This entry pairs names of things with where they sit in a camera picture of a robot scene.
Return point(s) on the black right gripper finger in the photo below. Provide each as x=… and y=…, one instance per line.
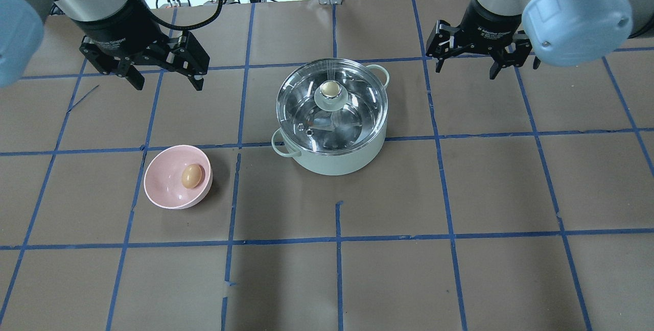
x=498, y=65
x=439, y=62

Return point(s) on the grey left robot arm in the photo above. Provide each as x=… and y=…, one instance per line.
x=22, y=27

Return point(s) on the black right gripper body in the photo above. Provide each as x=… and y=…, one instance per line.
x=489, y=20

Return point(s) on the pink bowl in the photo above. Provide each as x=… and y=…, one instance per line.
x=162, y=179

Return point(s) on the brown egg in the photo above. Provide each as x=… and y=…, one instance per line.
x=192, y=176

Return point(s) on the glass pot lid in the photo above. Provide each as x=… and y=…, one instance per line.
x=332, y=106

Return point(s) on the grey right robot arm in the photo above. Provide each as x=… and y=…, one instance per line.
x=557, y=32

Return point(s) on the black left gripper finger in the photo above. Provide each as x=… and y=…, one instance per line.
x=134, y=77
x=194, y=71

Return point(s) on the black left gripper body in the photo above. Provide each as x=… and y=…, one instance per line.
x=121, y=30

